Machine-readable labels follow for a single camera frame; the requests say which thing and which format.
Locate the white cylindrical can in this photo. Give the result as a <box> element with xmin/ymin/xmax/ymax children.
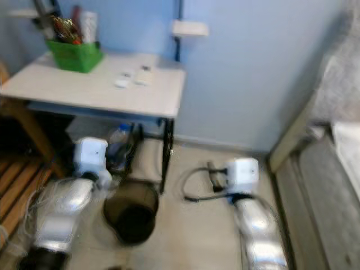
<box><xmin>80</xmin><ymin>11</ymin><xmax>98</xmax><ymax>44</ymax></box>

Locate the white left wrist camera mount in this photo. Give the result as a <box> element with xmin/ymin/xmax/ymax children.
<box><xmin>74</xmin><ymin>137</ymin><xmax>110</xmax><ymax>181</ymax></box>

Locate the wooden slat platform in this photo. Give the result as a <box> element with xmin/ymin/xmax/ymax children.
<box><xmin>0</xmin><ymin>155</ymin><xmax>46</xmax><ymax>254</ymax></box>

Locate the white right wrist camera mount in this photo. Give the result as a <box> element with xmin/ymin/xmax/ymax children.
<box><xmin>225</xmin><ymin>157</ymin><xmax>259</xmax><ymax>196</ymax></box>

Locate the beige wooden bed frame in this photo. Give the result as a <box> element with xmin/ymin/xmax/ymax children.
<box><xmin>267</xmin><ymin>96</ymin><xmax>332</xmax><ymax>175</ymax></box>

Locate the light wood shelf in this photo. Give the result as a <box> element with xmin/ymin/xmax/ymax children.
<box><xmin>172</xmin><ymin>20</ymin><xmax>210</xmax><ymax>38</ymax></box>

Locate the brown snack packet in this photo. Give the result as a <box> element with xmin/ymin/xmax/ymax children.
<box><xmin>51</xmin><ymin>16</ymin><xmax>82</xmax><ymax>46</ymax></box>

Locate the dark round trash bin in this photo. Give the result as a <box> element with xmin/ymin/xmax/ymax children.
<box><xmin>103</xmin><ymin>179</ymin><xmax>159</xmax><ymax>245</ymax></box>

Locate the small white case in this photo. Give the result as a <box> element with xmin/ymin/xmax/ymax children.
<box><xmin>114</xmin><ymin>72</ymin><xmax>133</xmax><ymax>89</ymax></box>

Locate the clear plastic bottle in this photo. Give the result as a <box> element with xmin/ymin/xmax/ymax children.
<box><xmin>107</xmin><ymin>124</ymin><xmax>136</xmax><ymax>174</ymax></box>

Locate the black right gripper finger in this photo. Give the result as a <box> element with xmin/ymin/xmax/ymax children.
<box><xmin>205</xmin><ymin>162</ymin><xmax>221</xmax><ymax>189</ymax></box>

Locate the light wood desk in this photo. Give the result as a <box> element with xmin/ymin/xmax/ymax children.
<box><xmin>0</xmin><ymin>52</ymin><xmax>186</xmax><ymax>119</ymax></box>

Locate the green plastic basket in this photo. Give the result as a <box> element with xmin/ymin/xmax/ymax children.
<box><xmin>46</xmin><ymin>39</ymin><xmax>105</xmax><ymax>74</ymax></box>

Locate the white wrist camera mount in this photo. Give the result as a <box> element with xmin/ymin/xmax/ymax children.
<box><xmin>225</xmin><ymin>157</ymin><xmax>259</xmax><ymax>196</ymax></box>
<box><xmin>74</xmin><ymin>137</ymin><xmax>110</xmax><ymax>181</ymax></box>

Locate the blue-grey desk tray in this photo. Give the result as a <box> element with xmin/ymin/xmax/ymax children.
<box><xmin>28</xmin><ymin>101</ymin><xmax>164</xmax><ymax>133</ymax></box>

